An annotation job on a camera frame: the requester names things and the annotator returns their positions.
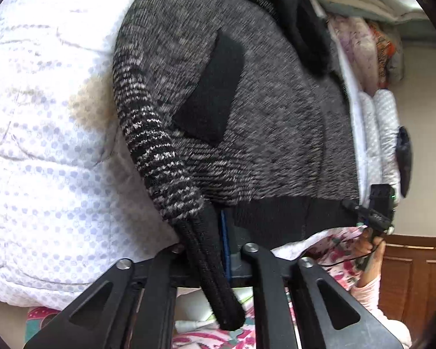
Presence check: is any purple floral folded quilt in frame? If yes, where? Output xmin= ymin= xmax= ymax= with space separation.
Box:
xmin=328 ymin=15 xmax=379 ymax=96

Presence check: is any white dotted bed quilt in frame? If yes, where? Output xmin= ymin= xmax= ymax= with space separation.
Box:
xmin=0 ymin=0 xmax=366 ymax=310

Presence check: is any orange leopard print cloth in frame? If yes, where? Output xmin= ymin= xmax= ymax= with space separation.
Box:
xmin=367 ymin=21 xmax=396 ymax=88

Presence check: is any black bag on duvet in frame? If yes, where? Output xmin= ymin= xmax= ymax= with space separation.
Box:
xmin=395 ymin=126 xmax=413 ymax=198

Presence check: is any black grey knit zip jacket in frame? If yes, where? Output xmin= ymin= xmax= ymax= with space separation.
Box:
xmin=112 ymin=0 xmax=360 ymax=330

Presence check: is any grey folded cloth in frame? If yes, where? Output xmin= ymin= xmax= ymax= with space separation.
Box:
xmin=387 ymin=26 xmax=405 ymax=83

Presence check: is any grey polka dot duvet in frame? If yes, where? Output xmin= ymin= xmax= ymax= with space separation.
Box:
xmin=358 ymin=89 xmax=403 ymax=206

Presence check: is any pink floral pajama clothing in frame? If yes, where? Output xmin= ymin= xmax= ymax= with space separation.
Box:
xmin=25 ymin=226 xmax=414 ymax=349

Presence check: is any person right hand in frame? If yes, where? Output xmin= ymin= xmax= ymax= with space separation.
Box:
xmin=353 ymin=229 xmax=386 ymax=288

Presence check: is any brown wooden cabinet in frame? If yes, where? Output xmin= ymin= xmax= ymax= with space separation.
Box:
xmin=379 ymin=235 xmax=436 ymax=339

